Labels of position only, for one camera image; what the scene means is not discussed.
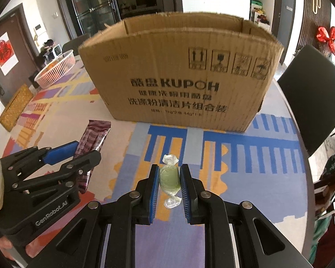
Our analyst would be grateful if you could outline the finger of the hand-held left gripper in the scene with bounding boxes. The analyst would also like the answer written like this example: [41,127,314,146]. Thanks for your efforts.
[0,142,79,174]
[8,151,102,193]

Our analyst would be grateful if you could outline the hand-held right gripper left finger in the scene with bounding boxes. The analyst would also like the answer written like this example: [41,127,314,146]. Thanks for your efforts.
[25,164,160,268]

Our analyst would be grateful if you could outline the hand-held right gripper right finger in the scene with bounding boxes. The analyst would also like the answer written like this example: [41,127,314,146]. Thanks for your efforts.
[179,163,314,268]

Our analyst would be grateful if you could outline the green candy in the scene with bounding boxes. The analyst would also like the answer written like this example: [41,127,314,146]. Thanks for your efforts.
[159,154,182,209]

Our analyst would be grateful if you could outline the maroon striped snack bar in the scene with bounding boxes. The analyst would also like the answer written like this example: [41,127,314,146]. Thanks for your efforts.
[73,120,112,194]

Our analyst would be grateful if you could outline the brown cardboard box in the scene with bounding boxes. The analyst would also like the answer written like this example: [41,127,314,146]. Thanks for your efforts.
[78,12,285,133]

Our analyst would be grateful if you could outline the person's left hand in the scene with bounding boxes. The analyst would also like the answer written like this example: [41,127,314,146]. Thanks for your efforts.
[0,234,21,258]

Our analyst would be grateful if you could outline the white plastic basket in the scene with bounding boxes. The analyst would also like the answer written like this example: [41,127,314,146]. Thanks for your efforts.
[34,49,76,88]

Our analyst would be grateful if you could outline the brown wooden door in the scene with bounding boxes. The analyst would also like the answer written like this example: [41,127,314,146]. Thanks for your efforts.
[0,6,42,98]

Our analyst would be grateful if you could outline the dark grey dining chair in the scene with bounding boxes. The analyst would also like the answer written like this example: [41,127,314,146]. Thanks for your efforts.
[276,45,335,157]
[62,35,90,57]

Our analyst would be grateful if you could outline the black glass sliding door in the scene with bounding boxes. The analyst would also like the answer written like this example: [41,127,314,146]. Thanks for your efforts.
[61,0,182,37]

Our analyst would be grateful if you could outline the cluttered white storage shelf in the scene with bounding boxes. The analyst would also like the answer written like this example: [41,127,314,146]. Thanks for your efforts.
[250,0,272,32]

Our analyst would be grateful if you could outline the dark room door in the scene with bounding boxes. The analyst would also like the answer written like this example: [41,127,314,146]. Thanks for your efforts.
[274,0,298,46]

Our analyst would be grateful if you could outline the red wall poster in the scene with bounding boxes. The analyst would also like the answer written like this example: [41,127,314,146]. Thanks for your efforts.
[0,32,19,76]

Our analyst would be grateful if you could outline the dark slatted wall panel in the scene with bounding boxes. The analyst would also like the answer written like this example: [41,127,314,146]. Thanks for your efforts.
[296,0,333,56]

